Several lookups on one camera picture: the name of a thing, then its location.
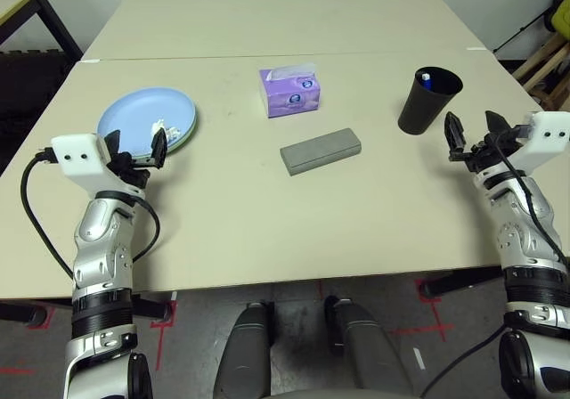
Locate grey glasses case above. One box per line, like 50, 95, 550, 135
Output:
279, 127, 362, 177

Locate black slanted rod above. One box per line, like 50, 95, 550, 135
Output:
492, 9, 553, 55

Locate green plastic plate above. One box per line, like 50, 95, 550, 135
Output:
165, 107, 200, 156

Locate white tissue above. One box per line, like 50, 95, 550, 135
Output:
151, 118, 182, 139

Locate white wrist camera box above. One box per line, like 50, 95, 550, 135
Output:
49, 134, 144, 198
472, 111, 570, 183

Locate black framed side table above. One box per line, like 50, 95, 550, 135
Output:
0, 0, 84, 61

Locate wooden stool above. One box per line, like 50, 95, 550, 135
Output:
511, 28, 570, 111

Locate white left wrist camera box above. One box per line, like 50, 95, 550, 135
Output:
49, 134, 144, 198

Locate black table foot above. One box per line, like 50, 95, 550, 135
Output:
0, 303, 46, 327
420, 267, 508, 300
132, 298, 175, 322

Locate red floor tape cross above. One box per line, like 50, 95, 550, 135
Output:
391, 278, 455, 342

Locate black left wrist camera cable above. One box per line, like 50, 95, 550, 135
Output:
20, 147, 162, 281

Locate red floor tape corner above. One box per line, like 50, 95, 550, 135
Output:
26, 307, 57, 330

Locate black foam floor mats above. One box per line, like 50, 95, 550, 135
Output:
0, 49, 82, 168

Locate yellow green object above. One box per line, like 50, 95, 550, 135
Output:
550, 0, 570, 38

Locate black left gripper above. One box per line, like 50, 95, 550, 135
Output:
104, 129, 169, 190

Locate blue plastic plate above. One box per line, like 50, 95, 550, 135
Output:
96, 87, 197, 158

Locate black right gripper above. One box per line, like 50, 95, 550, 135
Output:
444, 110, 534, 174

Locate purple tissue pack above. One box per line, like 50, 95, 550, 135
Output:
258, 62, 322, 119

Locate grey robot leg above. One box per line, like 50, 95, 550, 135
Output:
213, 300, 275, 399
323, 295, 418, 395

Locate grey robot right leg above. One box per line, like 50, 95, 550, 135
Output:
323, 295, 418, 395

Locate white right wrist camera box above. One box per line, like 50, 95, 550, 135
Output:
472, 111, 570, 183

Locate grey robot left leg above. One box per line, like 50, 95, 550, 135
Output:
213, 300, 275, 399

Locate black plastic cup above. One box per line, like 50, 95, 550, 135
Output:
397, 65, 464, 136

